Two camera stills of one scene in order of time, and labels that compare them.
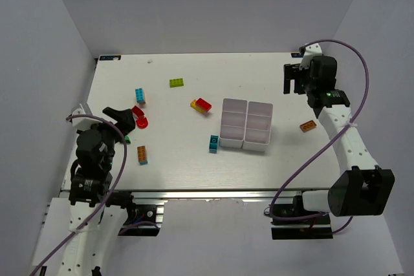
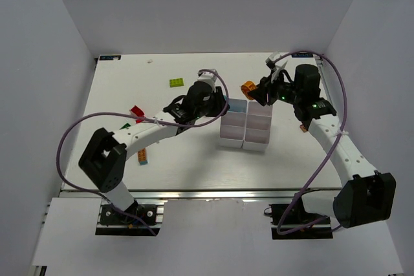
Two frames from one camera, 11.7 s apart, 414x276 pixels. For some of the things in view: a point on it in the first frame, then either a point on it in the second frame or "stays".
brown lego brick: (141, 153) stays
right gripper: (298, 79) to (264, 88)
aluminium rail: (248, 195) stays
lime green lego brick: (178, 82) stays
